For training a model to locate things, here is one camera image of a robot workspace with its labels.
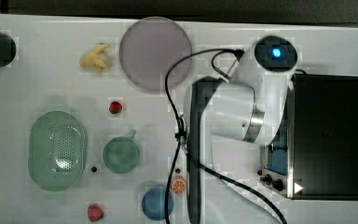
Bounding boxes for small red strawberry toy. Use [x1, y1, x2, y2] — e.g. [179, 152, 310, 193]
[109, 101, 123, 114]

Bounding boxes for silver black toaster oven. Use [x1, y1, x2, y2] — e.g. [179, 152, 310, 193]
[258, 74, 358, 201]

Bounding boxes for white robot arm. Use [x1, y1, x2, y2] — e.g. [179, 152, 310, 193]
[184, 35, 298, 224]

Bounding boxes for blue bowl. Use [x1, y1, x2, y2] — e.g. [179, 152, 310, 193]
[141, 186, 166, 221]

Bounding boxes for orange slice toy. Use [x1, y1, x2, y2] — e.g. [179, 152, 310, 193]
[171, 176, 186, 194]

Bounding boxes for peeled banana toy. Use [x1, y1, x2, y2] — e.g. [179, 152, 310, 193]
[79, 43, 110, 74]

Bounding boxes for green oval strainer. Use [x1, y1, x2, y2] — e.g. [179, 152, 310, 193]
[28, 111, 87, 191]

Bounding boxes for large red strawberry toy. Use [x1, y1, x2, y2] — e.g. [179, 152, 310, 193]
[88, 204, 104, 222]

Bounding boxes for green cup with handle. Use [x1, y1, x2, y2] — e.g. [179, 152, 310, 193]
[102, 129, 141, 174]

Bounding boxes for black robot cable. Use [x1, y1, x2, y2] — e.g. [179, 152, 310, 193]
[163, 48, 288, 224]

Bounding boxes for grey round plate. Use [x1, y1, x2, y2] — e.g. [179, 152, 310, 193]
[119, 17, 192, 91]

